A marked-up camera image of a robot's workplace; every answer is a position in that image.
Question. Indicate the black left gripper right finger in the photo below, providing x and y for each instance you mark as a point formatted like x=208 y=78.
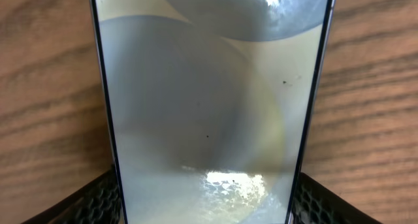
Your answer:
x=315 y=204

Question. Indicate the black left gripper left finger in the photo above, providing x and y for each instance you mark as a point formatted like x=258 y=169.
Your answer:
x=98 y=202

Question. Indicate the blue Galaxy smartphone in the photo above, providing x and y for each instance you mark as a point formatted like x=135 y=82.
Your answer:
x=209 y=104

